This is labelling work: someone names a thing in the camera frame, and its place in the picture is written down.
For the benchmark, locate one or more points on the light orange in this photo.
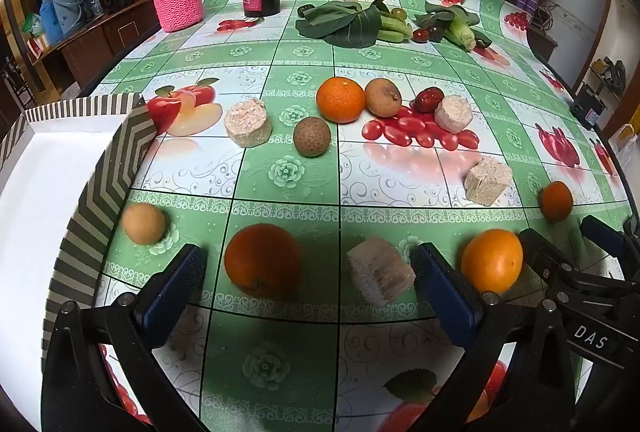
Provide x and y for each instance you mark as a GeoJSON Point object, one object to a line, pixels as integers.
{"type": "Point", "coordinates": [492, 260]}

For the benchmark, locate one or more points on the tan round fruit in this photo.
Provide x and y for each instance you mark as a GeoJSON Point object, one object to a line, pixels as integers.
{"type": "Point", "coordinates": [143, 223]}

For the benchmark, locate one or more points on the green packet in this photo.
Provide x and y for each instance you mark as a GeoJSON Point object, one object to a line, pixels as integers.
{"type": "Point", "coordinates": [32, 24]}

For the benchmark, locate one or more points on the light brown longan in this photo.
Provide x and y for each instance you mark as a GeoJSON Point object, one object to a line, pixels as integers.
{"type": "Point", "coordinates": [383, 97]}

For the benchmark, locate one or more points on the black device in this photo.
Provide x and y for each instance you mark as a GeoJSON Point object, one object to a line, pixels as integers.
{"type": "Point", "coordinates": [587, 109]}

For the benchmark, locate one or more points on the dark brown round fruit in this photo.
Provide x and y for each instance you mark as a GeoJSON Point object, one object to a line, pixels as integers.
{"type": "Point", "coordinates": [311, 136]}

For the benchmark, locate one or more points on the green bok choy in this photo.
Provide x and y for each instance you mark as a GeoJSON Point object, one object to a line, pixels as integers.
{"type": "Point", "coordinates": [462, 33]}

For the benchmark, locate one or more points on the mandarin orange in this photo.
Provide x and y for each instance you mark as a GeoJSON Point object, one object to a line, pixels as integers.
{"type": "Point", "coordinates": [340, 99]}

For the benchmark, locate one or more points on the striped white cardboard box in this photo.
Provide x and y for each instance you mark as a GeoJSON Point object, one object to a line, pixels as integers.
{"type": "Point", "coordinates": [50, 172]}

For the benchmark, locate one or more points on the wooden cabinet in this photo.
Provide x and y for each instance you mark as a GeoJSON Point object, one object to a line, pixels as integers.
{"type": "Point", "coordinates": [100, 42]}

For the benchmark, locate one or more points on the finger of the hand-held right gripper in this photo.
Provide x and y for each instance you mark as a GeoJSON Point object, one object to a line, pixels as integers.
{"type": "Point", "coordinates": [542, 257]}
{"type": "Point", "coordinates": [602, 232]}

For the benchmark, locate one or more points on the dark red small fruit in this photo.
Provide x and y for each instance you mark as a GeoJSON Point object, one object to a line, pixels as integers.
{"type": "Point", "coordinates": [420, 34]}
{"type": "Point", "coordinates": [436, 31]}

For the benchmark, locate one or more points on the large dark orange with stem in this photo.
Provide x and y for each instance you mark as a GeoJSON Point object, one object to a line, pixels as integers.
{"type": "Point", "coordinates": [262, 259]}

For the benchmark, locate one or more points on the large leafy greens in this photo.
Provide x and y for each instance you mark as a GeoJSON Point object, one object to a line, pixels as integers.
{"type": "Point", "coordinates": [345, 24]}

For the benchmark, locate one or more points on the small orange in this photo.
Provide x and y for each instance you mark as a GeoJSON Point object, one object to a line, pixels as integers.
{"type": "Point", "coordinates": [556, 200]}

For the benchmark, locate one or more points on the blue bag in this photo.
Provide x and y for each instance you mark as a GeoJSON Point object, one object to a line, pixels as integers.
{"type": "Point", "coordinates": [50, 17]}

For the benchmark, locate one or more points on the grey blue kettle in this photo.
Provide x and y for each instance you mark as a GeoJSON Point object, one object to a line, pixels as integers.
{"type": "Point", "coordinates": [70, 4]}

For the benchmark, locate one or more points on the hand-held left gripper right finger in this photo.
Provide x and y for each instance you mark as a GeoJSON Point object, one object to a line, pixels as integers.
{"type": "Point", "coordinates": [445, 297]}

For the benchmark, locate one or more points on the small leafy greens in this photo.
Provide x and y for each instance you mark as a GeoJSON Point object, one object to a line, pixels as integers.
{"type": "Point", "coordinates": [450, 13]}

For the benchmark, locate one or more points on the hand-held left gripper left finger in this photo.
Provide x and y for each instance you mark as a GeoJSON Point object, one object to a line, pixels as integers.
{"type": "Point", "coordinates": [175, 292]}

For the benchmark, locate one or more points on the red jujube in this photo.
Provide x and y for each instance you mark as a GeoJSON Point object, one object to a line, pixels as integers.
{"type": "Point", "coordinates": [427, 99]}

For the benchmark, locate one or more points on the beige sugarcane piece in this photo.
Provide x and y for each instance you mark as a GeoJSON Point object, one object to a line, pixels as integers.
{"type": "Point", "coordinates": [487, 179]}
{"type": "Point", "coordinates": [248, 122]}
{"type": "Point", "coordinates": [380, 269]}
{"type": "Point", "coordinates": [453, 113]}

